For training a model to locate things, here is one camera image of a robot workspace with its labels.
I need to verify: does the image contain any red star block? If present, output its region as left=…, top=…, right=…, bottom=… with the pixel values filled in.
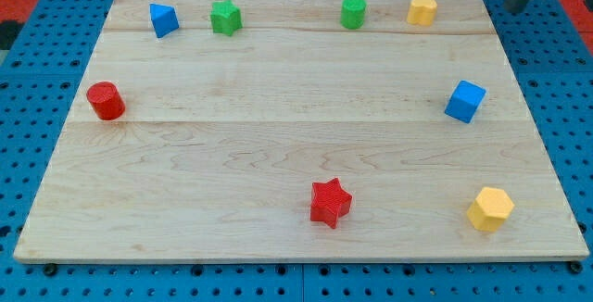
left=309, top=178, right=353, bottom=229

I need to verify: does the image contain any green star block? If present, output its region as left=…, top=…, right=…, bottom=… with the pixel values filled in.
left=210, top=0, right=243, bottom=36

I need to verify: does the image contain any blue cube block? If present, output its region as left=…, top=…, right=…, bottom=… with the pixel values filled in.
left=445, top=80, right=486, bottom=123

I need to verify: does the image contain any wooden board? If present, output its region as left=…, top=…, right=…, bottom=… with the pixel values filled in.
left=14, top=0, right=589, bottom=264

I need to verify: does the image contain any green cylinder block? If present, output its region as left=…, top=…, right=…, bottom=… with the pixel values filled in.
left=340, top=0, right=367, bottom=30

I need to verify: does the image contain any blue triangular prism block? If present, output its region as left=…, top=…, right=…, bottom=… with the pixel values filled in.
left=149, top=4, right=180, bottom=38

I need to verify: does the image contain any yellow heart block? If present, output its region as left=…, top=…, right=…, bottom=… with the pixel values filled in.
left=406, top=0, right=438, bottom=26

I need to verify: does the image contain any red cylinder block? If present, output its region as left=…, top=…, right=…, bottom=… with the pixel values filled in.
left=86, top=82, right=126, bottom=120

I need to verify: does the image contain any yellow hexagon block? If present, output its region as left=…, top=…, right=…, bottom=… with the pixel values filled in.
left=466, top=187, right=515, bottom=233

